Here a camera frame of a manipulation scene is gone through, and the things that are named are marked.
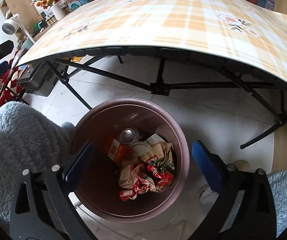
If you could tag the blue box on shelf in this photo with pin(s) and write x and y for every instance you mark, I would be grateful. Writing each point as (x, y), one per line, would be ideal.
(267, 4)

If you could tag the folding table frame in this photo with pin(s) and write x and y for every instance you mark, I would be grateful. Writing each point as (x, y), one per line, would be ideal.
(232, 70)

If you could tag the red cigarette box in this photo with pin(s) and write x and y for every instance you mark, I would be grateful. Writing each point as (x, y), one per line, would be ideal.
(116, 151)

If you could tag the crushed red soda can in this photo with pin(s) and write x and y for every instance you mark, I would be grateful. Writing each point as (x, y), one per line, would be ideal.
(129, 136)

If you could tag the grey fluffy cushion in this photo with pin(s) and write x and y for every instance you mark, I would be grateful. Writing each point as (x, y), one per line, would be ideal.
(28, 140)

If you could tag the yellow plaid tablecloth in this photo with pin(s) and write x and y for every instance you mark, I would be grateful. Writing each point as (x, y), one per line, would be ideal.
(235, 29)

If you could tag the brown red paper bag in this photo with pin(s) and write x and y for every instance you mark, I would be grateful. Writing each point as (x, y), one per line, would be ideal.
(153, 171)

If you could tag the grey storage case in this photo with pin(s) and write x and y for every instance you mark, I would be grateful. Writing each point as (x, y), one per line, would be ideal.
(38, 79)

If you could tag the green paper cup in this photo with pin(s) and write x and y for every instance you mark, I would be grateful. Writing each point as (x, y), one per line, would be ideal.
(139, 148)

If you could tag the maroon trash bin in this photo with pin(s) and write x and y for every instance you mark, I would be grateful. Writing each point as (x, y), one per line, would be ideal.
(98, 189)

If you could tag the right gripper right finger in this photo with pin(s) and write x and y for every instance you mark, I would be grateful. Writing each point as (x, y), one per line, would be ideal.
(244, 208)

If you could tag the white desk fan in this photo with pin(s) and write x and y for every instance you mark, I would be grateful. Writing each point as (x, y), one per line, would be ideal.
(12, 24)

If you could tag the white slim vase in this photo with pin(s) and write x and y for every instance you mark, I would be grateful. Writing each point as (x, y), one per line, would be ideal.
(57, 11)

